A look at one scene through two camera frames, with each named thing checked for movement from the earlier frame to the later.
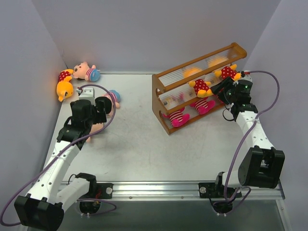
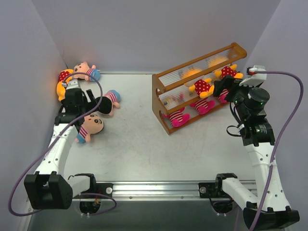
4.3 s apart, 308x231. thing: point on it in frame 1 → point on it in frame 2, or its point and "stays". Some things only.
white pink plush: (177, 118) stays
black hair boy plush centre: (116, 96) stays
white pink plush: (203, 106) stays
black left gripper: (100, 115) → (90, 101)
